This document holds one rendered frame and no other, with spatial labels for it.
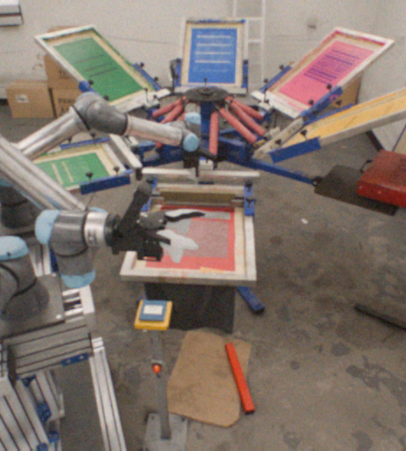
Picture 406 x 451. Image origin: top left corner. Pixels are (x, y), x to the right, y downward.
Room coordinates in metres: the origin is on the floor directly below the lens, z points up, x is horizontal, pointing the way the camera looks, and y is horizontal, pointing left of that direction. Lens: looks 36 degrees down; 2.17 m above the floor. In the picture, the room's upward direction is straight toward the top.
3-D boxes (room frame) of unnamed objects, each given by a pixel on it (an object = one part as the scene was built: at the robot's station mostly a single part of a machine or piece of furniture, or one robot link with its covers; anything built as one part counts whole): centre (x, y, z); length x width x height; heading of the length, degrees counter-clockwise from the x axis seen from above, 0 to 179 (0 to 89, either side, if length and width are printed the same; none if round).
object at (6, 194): (1.33, 0.72, 1.42); 0.13 x 0.12 x 0.14; 30
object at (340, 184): (2.33, -0.59, 0.91); 1.34 x 0.40 x 0.08; 56
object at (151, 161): (2.43, 0.53, 0.90); 1.24 x 0.06 x 0.06; 116
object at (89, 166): (2.30, 0.78, 1.05); 1.08 x 0.61 x 0.23; 116
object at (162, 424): (1.10, 0.19, 0.48); 0.22 x 0.22 x 0.96; 86
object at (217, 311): (1.36, 0.06, 0.74); 0.45 x 0.03 x 0.43; 86
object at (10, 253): (0.85, 0.55, 1.42); 0.13 x 0.12 x 0.14; 175
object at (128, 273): (1.65, 0.04, 0.97); 0.79 x 0.58 x 0.04; 176
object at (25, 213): (1.33, 0.72, 1.31); 0.15 x 0.15 x 0.10
